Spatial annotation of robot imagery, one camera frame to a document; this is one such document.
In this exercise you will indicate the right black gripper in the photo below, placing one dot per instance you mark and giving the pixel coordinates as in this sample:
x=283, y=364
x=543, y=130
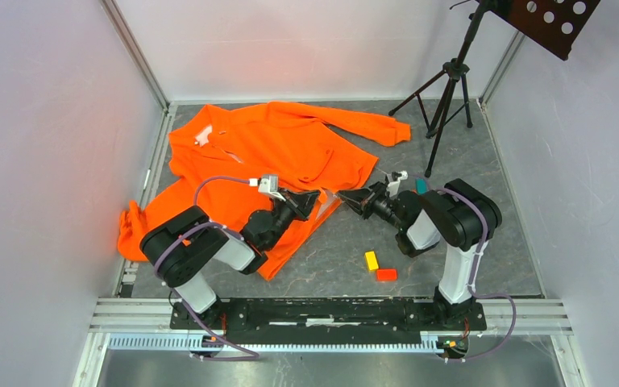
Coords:
x=355, y=197

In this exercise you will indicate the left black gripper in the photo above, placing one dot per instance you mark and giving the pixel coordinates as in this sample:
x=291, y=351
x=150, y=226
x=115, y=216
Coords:
x=304, y=201

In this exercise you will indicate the orange zip-up jacket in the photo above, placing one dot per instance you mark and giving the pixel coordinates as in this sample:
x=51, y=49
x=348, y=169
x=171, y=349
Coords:
x=218, y=151

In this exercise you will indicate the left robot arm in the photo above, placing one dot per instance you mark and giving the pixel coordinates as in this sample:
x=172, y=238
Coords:
x=181, y=247

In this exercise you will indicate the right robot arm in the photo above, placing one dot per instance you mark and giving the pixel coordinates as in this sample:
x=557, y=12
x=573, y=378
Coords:
x=457, y=214

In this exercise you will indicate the teal block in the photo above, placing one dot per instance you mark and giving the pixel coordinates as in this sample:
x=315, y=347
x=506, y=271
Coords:
x=421, y=186

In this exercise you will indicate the yellow block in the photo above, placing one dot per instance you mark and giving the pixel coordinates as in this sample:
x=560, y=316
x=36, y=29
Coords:
x=371, y=261

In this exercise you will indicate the red-orange block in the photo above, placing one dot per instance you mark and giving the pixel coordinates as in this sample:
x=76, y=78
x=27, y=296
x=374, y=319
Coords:
x=386, y=274

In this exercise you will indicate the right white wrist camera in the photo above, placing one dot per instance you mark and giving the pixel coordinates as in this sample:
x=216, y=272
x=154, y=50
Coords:
x=393, y=181

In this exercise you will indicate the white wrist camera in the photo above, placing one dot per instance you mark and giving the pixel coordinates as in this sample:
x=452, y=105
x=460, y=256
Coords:
x=268, y=185
x=393, y=181

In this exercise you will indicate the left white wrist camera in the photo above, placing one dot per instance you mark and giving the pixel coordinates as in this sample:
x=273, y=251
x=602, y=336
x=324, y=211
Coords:
x=268, y=185

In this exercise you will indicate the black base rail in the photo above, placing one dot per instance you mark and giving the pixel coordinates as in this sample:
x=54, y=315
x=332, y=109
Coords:
x=315, y=321

